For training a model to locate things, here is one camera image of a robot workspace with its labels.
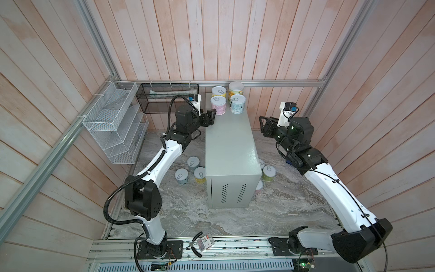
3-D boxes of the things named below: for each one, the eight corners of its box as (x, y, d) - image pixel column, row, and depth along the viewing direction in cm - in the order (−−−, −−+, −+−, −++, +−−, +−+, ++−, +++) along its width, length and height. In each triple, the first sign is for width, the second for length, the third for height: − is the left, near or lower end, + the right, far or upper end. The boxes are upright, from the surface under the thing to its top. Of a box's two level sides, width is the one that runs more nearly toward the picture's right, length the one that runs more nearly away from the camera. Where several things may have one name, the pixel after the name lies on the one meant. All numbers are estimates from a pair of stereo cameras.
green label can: (261, 181, 97) (264, 176, 92) (259, 170, 102) (261, 165, 97) (274, 181, 97) (277, 176, 92) (271, 170, 102) (274, 165, 97)
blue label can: (175, 185, 96) (173, 179, 91) (177, 173, 100) (175, 168, 96) (188, 185, 96) (187, 179, 91) (189, 173, 100) (188, 168, 96)
